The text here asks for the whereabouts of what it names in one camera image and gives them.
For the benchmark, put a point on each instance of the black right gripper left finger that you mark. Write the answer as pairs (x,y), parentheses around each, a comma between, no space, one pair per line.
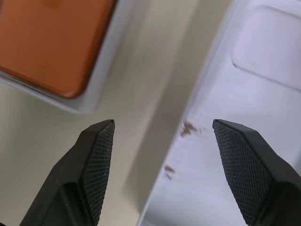
(77,179)

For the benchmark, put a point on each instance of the orange smartphone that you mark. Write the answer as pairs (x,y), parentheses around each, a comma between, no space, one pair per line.
(47,42)

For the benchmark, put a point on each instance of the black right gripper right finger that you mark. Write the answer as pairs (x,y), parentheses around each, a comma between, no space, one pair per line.
(256,176)

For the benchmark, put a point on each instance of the white plastic box tray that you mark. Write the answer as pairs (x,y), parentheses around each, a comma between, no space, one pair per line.
(235,94)

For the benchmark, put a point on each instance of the white box bottom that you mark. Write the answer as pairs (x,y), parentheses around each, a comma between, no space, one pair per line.
(110,70)

